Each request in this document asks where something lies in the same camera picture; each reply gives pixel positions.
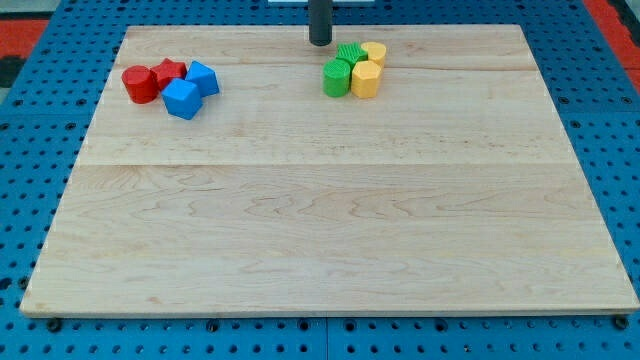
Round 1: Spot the blue cube block front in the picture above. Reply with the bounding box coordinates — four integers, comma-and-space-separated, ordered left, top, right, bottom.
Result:
161, 78, 203, 120

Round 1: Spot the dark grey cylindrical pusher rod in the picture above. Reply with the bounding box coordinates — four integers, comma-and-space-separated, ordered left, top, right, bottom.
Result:
308, 0, 333, 47

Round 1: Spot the green star block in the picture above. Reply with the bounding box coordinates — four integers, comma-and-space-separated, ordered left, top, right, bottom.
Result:
335, 42, 368, 69

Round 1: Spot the green cylinder block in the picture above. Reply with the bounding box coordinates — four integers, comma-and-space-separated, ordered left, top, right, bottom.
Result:
323, 59, 351, 97

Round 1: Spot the blue cube block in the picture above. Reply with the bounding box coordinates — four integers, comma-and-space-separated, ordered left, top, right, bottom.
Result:
161, 78, 203, 120
185, 61, 220, 97

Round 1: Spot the red star block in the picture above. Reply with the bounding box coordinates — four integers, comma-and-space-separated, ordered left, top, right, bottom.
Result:
151, 58, 187, 91

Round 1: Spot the blue cube block rear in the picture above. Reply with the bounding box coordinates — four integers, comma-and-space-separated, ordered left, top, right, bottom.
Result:
185, 61, 220, 97

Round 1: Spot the yellow hexagon block rear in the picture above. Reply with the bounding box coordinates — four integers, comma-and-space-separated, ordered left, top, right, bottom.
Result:
360, 41, 387, 68

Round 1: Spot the light wooden board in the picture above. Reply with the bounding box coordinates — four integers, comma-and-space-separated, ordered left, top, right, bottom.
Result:
21, 25, 639, 319

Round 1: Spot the yellow hexagon block front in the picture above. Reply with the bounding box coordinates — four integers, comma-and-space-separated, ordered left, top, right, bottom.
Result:
351, 60, 382, 99

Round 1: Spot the yellow hexagon block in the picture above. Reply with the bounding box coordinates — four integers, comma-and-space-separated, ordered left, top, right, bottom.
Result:
360, 41, 387, 68
351, 60, 382, 99

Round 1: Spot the red cylinder block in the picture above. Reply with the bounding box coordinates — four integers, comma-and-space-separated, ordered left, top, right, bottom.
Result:
121, 65, 159, 104

